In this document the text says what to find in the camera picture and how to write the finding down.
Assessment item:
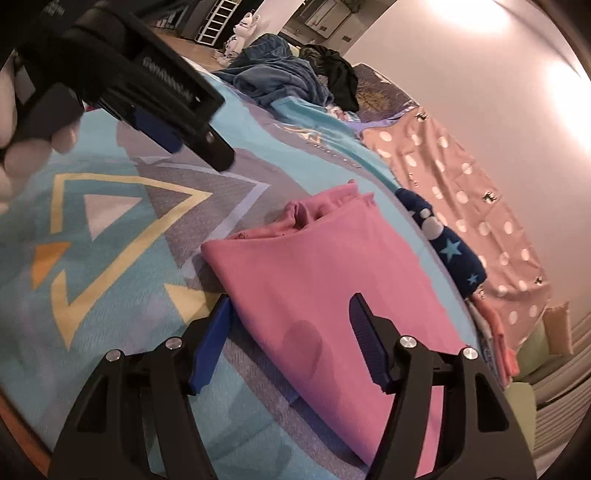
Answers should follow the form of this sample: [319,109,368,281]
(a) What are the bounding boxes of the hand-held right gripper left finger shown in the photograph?
[48,294,234,480]

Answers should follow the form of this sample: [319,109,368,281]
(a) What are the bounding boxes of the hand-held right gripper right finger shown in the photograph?
[348,292,539,480]

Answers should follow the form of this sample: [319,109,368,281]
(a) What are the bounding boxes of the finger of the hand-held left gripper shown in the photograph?
[99,99,184,155]
[159,102,237,171]

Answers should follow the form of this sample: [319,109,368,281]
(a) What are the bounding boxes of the pink shirt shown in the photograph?
[200,179,476,467]

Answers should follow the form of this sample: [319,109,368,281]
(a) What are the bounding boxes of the person's left hand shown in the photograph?
[0,58,86,215]

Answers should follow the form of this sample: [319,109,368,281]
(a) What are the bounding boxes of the crumpled blue blanket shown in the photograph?
[215,34,335,114]

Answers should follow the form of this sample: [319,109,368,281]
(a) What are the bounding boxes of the white ladder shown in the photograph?
[196,0,236,44]

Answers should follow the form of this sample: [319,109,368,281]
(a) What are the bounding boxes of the white cat figurine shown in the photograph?
[224,13,262,65]

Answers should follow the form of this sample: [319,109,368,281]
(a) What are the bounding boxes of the navy star patterned cloth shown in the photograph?
[394,187,488,296]

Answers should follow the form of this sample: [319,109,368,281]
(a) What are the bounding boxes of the geometric patterned bed sheet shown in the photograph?
[0,69,481,480]

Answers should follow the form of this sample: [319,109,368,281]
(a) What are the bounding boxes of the folded coral garment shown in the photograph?
[480,305,520,377]

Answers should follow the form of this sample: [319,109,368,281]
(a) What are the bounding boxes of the black garment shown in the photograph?
[300,44,361,112]

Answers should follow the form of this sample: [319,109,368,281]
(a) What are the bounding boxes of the green pillow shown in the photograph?
[512,332,555,384]
[505,381,539,444]

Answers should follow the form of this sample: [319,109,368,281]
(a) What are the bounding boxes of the purple patterned pillow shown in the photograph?
[353,64,416,125]

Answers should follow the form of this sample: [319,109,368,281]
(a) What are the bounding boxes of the polka dot pillow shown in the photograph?
[360,108,555,352]

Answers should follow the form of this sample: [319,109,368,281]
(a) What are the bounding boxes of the beige pillow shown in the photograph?
[545,301,573,356]

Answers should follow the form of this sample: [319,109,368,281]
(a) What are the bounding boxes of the grey curtain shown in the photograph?
[531,314,591,462]

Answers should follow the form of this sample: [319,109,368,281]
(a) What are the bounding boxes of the wooden bed frame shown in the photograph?
[0,388,51,476]

